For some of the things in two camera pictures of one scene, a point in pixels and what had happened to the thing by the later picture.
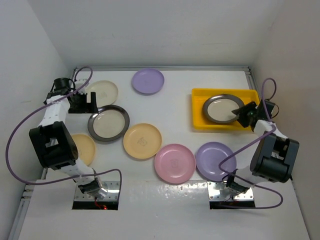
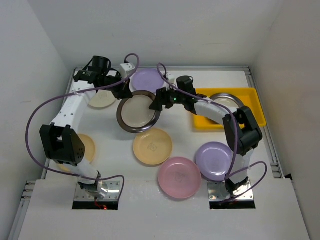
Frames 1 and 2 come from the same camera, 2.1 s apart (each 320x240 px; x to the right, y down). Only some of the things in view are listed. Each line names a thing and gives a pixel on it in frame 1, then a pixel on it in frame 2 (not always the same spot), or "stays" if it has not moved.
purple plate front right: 208,159 stays
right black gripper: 242,111 -> 162,99
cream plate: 106,92 stays
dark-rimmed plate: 111,123 -> 134,114
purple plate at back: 148,80 stays
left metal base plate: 112,187 stays
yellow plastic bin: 200,96 stays
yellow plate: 142,141 -> 153,147
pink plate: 175,163 -> 179,177
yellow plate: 86,148 stays
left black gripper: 87,108 -> 123,91
